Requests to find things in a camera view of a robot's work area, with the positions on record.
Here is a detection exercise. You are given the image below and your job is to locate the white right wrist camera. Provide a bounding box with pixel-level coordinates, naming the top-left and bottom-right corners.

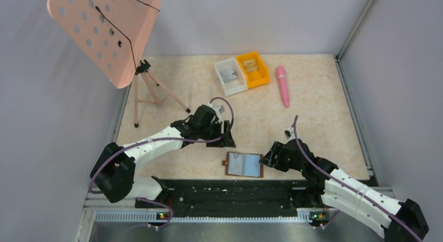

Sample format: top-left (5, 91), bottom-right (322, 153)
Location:
top-left (284, 128), bottom-right (294, 140)

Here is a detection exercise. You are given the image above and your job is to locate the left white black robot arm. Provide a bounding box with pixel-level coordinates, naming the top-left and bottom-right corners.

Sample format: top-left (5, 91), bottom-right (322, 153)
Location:
top-left (89, 104), bottom-right (236, 203)

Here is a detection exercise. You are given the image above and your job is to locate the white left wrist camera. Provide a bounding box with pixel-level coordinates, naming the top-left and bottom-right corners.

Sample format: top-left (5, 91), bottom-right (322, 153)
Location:
top-left (208, 103), bottom-right (225, 119)

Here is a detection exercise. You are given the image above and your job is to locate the brown leather card holder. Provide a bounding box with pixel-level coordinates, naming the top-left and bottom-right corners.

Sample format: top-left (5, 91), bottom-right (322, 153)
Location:
top-left (221, 152), bottom-right (264, 178)

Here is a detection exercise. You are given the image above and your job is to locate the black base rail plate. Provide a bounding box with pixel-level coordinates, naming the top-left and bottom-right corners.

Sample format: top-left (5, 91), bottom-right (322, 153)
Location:
top-left (134, 179), bottom-right (342, 218)

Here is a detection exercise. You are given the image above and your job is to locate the pink marker pen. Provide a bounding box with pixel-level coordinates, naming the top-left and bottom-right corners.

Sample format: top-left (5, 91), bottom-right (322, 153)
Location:
top-left (276, 66), bottom-right (290, 108)

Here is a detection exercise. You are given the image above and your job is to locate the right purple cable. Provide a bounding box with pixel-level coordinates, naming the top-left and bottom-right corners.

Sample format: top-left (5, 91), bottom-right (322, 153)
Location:
top-left (284, 115), bottom-right (425, 242)

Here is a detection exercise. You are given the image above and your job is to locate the tan item in yellow bin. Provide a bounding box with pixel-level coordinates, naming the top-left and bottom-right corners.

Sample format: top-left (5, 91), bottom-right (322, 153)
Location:
top-left (241, 59), bottom-right (258, 73)

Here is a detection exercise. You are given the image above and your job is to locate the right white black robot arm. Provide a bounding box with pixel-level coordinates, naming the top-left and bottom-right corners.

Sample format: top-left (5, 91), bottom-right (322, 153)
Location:
top-left (260, 139), bottom-right (429, 241)

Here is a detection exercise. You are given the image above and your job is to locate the pink perforated music stand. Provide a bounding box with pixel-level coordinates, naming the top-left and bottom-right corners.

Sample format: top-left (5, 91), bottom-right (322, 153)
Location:
top-left (46, 0), bottom-right (191, 127)

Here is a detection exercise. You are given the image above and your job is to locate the white plastic bin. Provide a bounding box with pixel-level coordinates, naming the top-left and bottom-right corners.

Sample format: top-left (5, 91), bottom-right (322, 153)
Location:
top-left (214, 57), bottom-right (248, 97)

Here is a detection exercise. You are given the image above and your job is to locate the small item in white bin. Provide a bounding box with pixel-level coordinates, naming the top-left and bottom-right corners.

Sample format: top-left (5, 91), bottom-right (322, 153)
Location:
top-left (220, 68), bottom-right (238, 83)

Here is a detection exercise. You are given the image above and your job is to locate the yellow plastic bin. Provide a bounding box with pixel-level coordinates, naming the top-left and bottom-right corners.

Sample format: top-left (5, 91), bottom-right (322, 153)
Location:
top-left (235, 51), bottom-right (270, 89)

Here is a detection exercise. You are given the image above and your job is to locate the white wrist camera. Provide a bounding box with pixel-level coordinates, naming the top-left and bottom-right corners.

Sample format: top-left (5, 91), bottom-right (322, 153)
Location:
top-left (284, 128), bottom-right (294, 140)
top-left (208, 103), bottom-right (225, 119)

